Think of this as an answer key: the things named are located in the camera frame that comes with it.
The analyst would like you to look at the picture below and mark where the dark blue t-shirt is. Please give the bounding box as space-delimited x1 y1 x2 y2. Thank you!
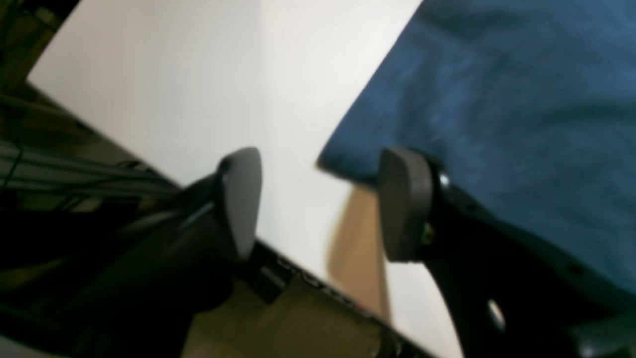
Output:
318 0 636 294

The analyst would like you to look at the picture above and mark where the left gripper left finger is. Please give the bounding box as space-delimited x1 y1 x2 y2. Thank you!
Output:
74 147 263 358

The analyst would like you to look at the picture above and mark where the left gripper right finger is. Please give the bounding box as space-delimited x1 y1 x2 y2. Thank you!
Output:
379 147 636 358

